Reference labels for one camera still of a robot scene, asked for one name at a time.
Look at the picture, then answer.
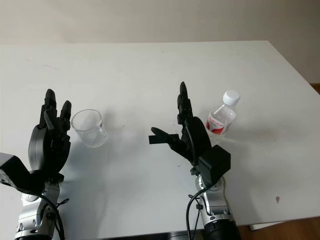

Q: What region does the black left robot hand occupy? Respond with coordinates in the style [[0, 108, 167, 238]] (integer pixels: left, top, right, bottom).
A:
[[27, 88, 73, 182]]

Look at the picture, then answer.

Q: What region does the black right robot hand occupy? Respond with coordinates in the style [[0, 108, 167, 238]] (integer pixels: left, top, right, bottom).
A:
[[150, 81, 213, 167]]

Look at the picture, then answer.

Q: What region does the clear water bottle red label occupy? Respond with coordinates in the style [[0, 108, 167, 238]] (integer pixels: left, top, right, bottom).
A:
[[205, 89, 241, 144]]

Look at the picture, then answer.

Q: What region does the clear plastic cup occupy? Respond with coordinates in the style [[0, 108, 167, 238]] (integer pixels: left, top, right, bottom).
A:
[[70, 109, 109, 148]]

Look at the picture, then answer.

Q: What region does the black tape strip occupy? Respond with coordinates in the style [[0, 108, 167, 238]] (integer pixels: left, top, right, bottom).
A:
[[148, 134, 180, 145]]

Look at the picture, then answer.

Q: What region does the dark robot torso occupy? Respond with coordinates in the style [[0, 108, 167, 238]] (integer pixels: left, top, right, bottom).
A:
[[164, 231, 191, 240]]

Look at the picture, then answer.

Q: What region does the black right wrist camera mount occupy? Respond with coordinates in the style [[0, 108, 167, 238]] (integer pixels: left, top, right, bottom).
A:
[[198, 144, 232, 186]]

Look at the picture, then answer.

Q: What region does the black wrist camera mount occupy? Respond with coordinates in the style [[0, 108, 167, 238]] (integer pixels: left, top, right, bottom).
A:
[[0, 152, 65, 199], [198, 144, 232, 186]]

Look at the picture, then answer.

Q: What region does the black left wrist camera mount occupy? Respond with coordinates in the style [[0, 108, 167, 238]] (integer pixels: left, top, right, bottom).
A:
[[0, 152, 65, 199]]

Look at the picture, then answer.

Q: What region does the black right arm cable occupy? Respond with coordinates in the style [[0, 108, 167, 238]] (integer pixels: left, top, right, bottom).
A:
[[184, 119, 213, 240]]

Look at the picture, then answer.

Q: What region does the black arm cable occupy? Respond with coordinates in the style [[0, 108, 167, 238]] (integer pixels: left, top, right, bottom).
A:
[[37, 192, 70, 240], [184, 119, 213, 240]]

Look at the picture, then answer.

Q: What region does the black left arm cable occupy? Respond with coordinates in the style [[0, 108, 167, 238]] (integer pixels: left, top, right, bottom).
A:
[[37, 192, 70, 240]]

